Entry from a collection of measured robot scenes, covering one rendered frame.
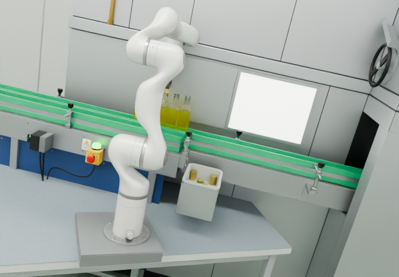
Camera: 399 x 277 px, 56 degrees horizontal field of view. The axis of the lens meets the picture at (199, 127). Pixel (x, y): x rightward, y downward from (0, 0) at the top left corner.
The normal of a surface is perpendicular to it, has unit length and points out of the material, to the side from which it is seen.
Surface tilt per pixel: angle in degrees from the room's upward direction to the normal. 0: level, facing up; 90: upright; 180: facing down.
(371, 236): 90
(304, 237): 90
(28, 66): 90
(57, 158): 90
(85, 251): 3
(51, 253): 0
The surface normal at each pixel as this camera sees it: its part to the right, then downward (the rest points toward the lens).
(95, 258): 0.34, 0.35
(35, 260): 0.20, -0.93
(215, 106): -0.13, 0.27
